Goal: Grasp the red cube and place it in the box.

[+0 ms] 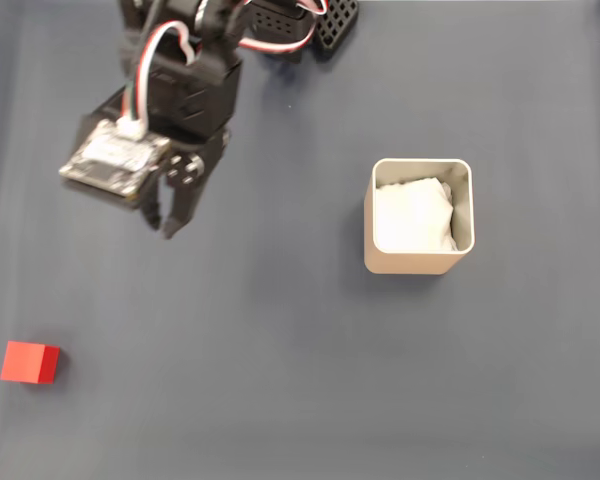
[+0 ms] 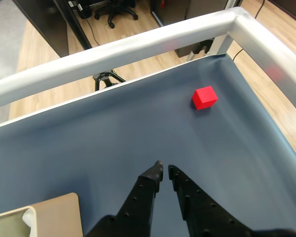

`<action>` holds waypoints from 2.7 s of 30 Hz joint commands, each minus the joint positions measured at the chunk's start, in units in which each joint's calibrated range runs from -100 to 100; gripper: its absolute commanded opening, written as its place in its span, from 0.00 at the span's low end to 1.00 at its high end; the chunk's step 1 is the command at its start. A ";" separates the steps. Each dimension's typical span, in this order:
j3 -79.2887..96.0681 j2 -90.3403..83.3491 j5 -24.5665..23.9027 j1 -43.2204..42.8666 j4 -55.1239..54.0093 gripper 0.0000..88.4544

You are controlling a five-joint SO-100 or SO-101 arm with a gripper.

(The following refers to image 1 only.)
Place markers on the dark blue table mat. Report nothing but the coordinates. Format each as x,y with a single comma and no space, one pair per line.
280,350

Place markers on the white tissue paper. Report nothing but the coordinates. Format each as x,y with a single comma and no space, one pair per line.
410,215

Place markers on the red cube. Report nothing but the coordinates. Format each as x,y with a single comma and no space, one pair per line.
25,360

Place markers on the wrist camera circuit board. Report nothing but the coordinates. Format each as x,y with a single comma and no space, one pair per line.
115,155

